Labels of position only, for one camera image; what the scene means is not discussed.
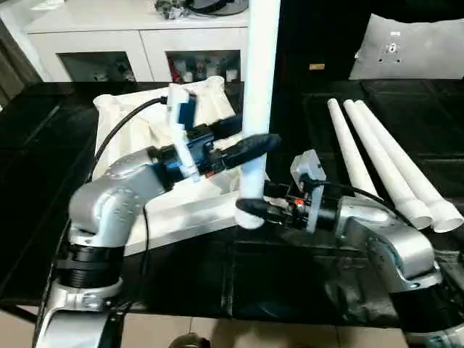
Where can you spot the white cabinet with glass doors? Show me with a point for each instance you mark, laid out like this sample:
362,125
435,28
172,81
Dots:
94,32

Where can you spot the black work mat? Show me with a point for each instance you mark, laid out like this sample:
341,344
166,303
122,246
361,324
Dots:
239,283

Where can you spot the white cushion with badge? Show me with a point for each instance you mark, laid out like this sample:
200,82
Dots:
413,47

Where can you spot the white plastic table leg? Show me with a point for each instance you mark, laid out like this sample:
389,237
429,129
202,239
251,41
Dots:
406,159
261,72
384,163
351,152

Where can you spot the white plastic table top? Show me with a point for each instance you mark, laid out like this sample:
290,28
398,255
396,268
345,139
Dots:
145,116

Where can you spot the cluster of small bottles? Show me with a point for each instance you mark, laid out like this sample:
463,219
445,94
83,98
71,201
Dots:
203,70

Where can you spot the grey bag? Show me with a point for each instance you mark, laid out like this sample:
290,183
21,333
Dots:
217,6

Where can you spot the grey brown curtain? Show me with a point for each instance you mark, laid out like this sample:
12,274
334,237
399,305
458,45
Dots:
14,65

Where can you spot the black cabinet with yellow label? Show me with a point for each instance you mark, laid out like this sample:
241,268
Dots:
319,36

